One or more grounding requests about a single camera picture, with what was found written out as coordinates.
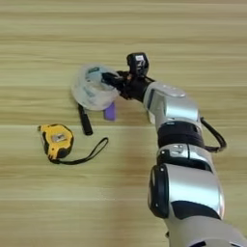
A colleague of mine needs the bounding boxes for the yellow black tape measure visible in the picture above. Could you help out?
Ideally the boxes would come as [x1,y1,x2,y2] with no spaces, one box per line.
[37,123,110,166]

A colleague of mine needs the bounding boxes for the purple eraser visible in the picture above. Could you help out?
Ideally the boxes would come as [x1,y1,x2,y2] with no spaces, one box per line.
[102,101,117,123]

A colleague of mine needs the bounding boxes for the black box with white label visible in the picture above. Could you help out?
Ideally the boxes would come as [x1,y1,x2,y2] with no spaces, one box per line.
[125,52,151,78]

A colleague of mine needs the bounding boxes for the black marker pen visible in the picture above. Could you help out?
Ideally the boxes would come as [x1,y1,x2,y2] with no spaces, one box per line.
[76,103,95,137]

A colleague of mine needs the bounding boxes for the clear tape roll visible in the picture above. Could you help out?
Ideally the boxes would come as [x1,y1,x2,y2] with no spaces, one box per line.
[70,63,122,112]

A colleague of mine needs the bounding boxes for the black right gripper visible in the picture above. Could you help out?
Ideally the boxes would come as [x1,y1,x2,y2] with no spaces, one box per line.
[101,70,155,103]

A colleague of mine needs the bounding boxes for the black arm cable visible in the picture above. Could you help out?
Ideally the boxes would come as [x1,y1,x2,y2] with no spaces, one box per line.
[200,116,228,153]

